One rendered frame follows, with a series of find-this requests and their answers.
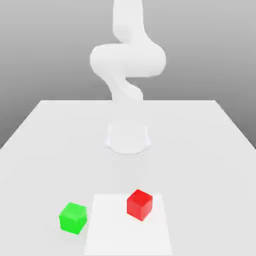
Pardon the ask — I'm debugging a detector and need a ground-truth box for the small red cube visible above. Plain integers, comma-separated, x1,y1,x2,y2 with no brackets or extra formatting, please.
126,188,154,222

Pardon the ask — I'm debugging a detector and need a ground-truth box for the small green cube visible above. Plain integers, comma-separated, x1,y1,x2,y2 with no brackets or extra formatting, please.
58,202,88,236

